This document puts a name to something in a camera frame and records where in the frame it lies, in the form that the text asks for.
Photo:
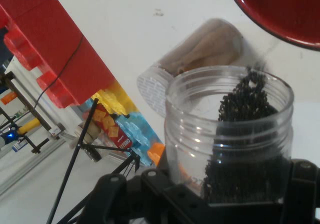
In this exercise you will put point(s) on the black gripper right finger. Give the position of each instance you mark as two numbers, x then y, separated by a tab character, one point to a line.
305	184

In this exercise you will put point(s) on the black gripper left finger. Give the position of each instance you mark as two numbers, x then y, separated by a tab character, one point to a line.
140	199

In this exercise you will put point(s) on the tall clear plastic jar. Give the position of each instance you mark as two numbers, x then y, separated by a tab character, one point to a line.
185	134

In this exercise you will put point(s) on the heap of black seeds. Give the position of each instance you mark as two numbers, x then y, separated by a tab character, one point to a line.
245	104

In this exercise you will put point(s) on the orange building block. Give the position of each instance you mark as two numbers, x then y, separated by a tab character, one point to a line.
156	154

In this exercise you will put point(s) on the light blue building block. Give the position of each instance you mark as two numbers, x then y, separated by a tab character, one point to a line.
140	134

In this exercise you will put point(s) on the red cracker box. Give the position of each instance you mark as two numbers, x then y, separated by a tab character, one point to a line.
110	129

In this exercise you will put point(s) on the black tripod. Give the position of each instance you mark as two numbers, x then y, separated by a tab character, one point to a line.
75	154

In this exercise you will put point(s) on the beige cylindrical can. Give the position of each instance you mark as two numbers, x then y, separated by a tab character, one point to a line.
92	131

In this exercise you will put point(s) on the yellow building block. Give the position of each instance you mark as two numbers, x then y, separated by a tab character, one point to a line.
117	101

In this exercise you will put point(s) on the jar with white perforated lid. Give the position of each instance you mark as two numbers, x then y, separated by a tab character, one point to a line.
150	89

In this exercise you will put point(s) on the yellow squeeze bottle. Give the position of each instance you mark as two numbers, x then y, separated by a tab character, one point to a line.
30	125

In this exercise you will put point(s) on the black device with blue light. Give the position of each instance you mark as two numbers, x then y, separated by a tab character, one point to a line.
10	135

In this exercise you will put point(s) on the brown cinnamon sticks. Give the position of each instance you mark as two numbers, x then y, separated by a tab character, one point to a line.
212	49

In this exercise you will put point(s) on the small orange object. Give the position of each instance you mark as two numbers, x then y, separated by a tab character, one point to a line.
7	98

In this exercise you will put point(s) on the red bowl with black rim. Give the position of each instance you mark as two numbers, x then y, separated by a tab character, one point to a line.
275	9

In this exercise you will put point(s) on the big red building block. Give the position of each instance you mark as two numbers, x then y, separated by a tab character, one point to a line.
50	34

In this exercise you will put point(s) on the aluminium rail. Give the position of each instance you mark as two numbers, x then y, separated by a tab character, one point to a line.
25	169

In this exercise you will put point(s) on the dark metal frame bar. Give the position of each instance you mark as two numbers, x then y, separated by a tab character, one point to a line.
30	104

